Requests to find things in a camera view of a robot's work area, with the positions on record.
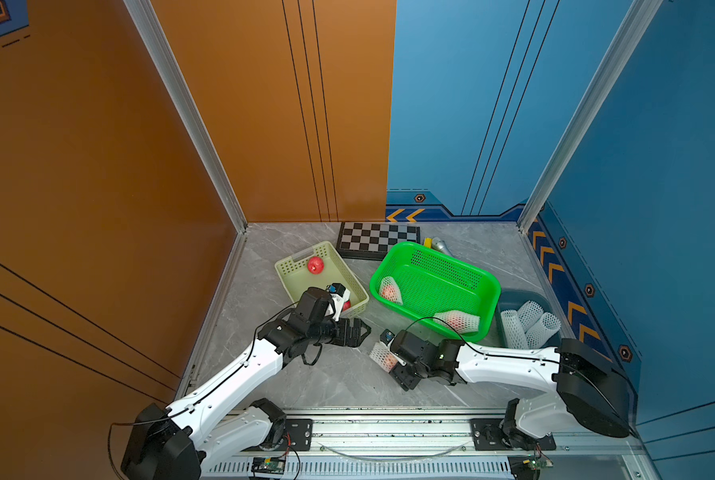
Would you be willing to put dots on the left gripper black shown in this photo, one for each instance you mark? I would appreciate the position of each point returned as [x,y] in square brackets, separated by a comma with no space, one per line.
[355,339]

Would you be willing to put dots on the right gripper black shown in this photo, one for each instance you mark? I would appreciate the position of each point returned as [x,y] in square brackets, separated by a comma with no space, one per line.
[403,382]

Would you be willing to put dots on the white foam net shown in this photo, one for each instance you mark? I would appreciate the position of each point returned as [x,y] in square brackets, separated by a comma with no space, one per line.
[513,330]
[543,330]
[529,314]

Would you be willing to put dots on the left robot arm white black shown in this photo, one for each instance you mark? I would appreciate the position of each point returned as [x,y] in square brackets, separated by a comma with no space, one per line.
[187,438]

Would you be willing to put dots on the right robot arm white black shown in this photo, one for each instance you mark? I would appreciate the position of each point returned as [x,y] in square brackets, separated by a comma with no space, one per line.
[576,385]

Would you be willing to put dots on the pale green plastic basket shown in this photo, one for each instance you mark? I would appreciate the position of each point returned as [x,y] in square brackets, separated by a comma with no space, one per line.
[296,277]

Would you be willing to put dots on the bright green plastic basket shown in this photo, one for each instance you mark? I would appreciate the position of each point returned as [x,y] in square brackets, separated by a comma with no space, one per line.
[432,282]

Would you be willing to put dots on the black white checkerboard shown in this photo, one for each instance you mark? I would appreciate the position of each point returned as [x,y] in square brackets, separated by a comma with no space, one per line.
[372,241]

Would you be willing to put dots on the grey cylinder yellow tip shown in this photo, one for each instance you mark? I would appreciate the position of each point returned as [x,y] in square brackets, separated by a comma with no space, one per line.
[438,245]

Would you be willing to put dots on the small right circuit board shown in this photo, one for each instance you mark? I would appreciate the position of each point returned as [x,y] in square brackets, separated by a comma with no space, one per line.
[529,468]

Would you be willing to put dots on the green circuit board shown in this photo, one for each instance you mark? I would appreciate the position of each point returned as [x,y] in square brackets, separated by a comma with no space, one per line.
[268,467]

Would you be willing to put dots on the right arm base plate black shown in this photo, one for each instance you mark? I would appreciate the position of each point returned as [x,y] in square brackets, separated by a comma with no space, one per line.
[490,434]

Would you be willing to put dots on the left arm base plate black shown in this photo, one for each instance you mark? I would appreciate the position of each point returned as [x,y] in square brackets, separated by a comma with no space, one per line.
[285,433]

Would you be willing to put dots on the aluminium front rail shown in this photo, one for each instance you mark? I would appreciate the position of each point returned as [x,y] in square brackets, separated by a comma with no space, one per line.
[433,444]

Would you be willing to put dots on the left aluminium corner post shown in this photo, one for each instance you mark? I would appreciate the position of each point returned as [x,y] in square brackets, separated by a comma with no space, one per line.
[149,27]

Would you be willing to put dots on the aluminium corner post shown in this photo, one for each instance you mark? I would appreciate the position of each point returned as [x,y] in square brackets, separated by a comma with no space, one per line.
[149,27]
[624,43]

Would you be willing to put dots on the right aluminium corner post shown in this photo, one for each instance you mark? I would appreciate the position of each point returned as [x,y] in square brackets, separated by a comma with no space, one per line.
[624,43]

